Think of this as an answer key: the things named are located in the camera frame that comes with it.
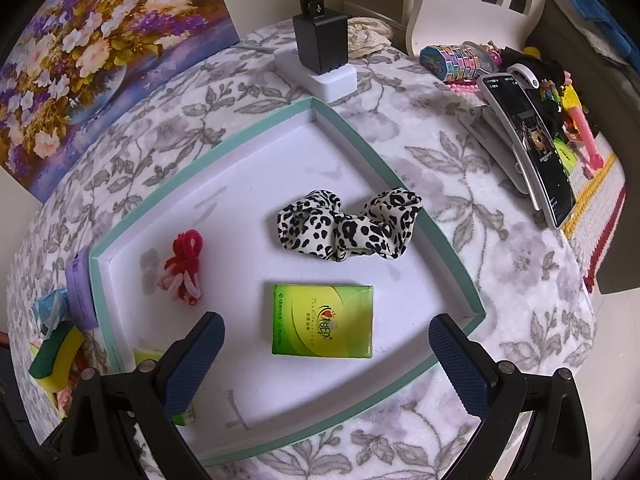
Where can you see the green tissue pack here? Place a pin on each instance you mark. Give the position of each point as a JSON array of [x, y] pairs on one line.
[[322, 321]]

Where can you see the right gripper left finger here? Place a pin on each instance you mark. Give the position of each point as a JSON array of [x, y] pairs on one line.
[[97, 437]]

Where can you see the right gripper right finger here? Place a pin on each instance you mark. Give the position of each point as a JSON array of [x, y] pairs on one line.
[[556, 443]]

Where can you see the floral canvas painting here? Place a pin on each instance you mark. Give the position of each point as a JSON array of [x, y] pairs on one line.
[[70, 68]]

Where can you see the purple card box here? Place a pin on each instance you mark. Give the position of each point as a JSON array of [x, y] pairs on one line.
[[79, 293]]

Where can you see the white chair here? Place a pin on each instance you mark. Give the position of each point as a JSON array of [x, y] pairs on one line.
[[506, 23]]

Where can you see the red pink yarn bow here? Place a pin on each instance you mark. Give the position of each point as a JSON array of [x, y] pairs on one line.
[[180, 271]]

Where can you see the grey floral blanket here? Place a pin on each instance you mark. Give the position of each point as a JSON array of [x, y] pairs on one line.
[[538, 314]]

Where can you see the colourful toy roll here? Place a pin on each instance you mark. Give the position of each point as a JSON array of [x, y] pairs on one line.
[[457, 62]]

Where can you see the crochet striped mat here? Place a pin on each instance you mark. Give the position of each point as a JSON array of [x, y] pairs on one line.
[[600, 197]]

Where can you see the black charger plug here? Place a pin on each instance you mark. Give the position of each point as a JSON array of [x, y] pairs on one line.
[[321, 37]]

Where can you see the leopard print scrunchie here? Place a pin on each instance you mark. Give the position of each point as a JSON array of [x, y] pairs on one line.
[[316, 225]]

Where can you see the pink toy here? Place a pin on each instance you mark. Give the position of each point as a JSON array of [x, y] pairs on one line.
[[572, 105]]

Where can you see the yellow green sponge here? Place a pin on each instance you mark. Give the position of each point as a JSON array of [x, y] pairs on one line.
[[52, 363]]

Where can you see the black smartphone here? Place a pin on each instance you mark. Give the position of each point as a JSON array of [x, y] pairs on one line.
[[547, 181]]

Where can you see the teal white tray box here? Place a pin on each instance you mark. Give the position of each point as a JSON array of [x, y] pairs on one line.
[[253, 402]]

